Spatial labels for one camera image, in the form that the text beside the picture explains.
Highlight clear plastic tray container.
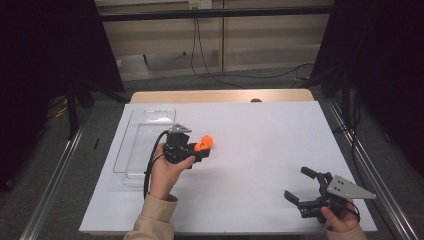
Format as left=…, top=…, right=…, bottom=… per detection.
left=112, top=107, right=177, bottom=186

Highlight black cable beside rail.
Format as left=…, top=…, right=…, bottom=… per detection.
left=333, top=89, right=372, bottom=189

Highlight black curtain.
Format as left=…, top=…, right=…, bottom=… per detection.
left=311, top=0, right=424, bottom=176
left=0, top=0, right=125, bottom=192

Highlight long black floor cable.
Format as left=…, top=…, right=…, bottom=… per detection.
left=195, top=18, right=316, bottom=80

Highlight black stand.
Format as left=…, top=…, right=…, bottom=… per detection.
left=64, top=81, right=129, bottom=141

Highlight yellow cable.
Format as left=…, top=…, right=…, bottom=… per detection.
left=46, top=96, right=68, bottom=120

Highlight white board sheet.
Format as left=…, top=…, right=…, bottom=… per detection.
left=78, top=101, right=378, bottom=234

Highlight black stand legs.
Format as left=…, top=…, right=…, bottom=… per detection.
left=293, top=64, right=354, bottom=134

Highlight metal floor rail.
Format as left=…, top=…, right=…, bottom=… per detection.
left=19, top=123, right=86, bottom=240
left=327, top=99, right=422, bottom=240

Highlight wooden table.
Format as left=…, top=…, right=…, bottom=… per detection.
left=129, top=88, right=315, bottom=104

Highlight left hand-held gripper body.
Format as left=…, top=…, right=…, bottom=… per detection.
left=162, top=123, right=201, bottom=170

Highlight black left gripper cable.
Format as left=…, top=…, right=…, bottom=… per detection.
left=143, top=130, right=170, bottom=200

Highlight white wall outlet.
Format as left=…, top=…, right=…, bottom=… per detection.
left=188, top=0, right=213, bottom=10

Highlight black hanging power cable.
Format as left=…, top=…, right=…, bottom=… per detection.
left=190, top=18, right=248, bottom=90

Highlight person's left hand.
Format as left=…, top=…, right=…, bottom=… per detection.
left=148, top=143, right=197, bottom=201

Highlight thin black right gripper cable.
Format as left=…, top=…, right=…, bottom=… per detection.
left=346, top=199, right=362, bottom=224

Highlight plain orange mandarin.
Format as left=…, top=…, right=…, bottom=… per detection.
left=201, top=134, right=215, bottom=150

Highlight black horizontal bar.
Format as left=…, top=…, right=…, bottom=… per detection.
left=98, top=5, right=334, bottom=23

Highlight person's right hand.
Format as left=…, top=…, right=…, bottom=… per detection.
left=320, top=199, right=361, bottom=233

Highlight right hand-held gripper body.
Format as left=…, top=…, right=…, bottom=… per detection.
left=297, top=171, right=378, bottom=224

